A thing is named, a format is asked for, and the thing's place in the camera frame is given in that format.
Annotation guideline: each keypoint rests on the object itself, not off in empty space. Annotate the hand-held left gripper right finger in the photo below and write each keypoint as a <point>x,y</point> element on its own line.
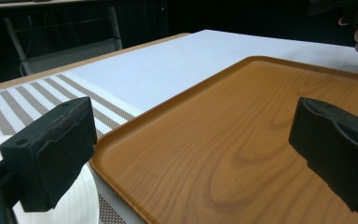
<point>335,146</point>

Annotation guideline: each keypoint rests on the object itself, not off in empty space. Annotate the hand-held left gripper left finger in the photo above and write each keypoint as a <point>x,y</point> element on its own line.
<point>48,149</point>

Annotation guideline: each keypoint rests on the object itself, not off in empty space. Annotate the white plate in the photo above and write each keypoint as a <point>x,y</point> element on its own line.
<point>74,202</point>

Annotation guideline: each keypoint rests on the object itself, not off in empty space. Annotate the metal chair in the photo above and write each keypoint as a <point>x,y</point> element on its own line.
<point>65,46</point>

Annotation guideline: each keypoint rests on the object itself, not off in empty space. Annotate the wooden tray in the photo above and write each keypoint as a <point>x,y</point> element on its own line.
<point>230,149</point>

